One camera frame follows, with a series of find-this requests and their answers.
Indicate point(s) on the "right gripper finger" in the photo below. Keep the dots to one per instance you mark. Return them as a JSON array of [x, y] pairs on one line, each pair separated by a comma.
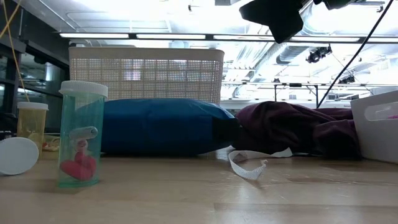
[[273, 18]]

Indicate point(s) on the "pink bandage roll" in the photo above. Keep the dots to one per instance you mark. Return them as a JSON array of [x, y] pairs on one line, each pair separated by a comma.
[[392, 117]]

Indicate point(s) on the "teal pill bottle white cap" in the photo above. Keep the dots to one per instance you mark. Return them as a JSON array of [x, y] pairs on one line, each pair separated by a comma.
[[81, 118]]

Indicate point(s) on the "clear bag with candies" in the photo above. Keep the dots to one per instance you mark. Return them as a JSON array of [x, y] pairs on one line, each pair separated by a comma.
[[52, 143]]

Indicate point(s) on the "amber yellow pill bottle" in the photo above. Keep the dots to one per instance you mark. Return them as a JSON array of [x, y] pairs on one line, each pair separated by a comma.
[[31, 124]]

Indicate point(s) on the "black ceiling spotlight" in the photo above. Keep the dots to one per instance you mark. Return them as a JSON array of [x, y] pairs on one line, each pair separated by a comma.
[[317, 54], [346, 80]]

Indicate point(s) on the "long ceiling light bar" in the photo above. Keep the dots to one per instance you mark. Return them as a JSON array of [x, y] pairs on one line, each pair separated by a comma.
[[174, 36]]

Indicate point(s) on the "white perforated plastic basket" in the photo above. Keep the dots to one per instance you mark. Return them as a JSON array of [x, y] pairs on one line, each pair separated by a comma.
[[146, 77]]

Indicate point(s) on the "small white plastic bin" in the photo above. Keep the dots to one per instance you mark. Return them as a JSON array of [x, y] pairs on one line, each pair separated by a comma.
[[376, 140]]

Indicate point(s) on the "blue first aid pouch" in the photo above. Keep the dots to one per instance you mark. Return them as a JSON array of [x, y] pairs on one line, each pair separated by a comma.
[[161, 127]]

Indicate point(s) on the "silver ceiling air duct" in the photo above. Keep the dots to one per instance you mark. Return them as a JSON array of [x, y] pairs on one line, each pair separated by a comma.
[[292, 53]]

